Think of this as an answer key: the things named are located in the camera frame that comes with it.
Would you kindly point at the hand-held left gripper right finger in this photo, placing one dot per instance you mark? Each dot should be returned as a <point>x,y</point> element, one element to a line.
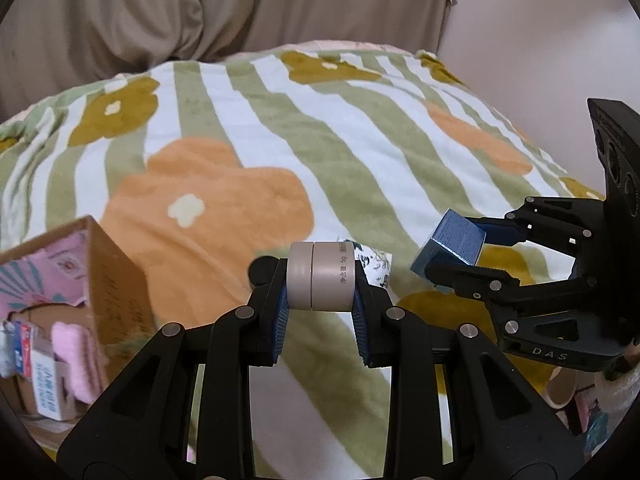
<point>362,330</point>

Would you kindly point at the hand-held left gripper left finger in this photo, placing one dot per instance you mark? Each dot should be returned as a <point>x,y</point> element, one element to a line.
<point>280,312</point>

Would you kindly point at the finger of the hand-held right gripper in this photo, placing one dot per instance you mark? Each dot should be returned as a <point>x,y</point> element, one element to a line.
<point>492,287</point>
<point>500,235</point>

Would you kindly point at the small blue cube box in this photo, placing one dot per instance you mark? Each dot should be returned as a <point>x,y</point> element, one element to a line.
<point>452,240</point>

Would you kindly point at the beige round jar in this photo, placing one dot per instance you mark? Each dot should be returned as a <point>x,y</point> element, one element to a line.
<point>320,275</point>

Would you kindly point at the cardboard box with pink lining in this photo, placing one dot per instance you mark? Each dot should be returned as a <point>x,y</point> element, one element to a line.
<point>120,280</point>

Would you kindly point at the pink towel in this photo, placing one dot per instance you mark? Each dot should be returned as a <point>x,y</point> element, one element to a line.
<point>77,360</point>

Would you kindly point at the blue and white carton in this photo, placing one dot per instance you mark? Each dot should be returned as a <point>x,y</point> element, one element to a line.
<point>47,387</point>

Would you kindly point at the clear plastic case blue label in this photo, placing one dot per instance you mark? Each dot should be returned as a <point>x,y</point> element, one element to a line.
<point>22,345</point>

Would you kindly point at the white patterned sock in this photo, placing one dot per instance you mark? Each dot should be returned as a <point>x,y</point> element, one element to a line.
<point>5,355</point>

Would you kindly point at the black round jar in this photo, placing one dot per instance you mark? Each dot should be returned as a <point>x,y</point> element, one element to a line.
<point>260,270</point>

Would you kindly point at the black and white printed packet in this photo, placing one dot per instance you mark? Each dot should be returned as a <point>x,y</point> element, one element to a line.
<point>375,265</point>

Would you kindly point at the pink patterned object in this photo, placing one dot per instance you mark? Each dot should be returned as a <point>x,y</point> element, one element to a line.
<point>592,417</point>

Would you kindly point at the striped flower blanket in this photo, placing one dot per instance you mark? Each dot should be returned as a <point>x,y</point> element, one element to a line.
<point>350,150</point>

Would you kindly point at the beige curtain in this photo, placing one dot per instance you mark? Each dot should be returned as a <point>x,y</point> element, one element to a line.
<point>250,5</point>

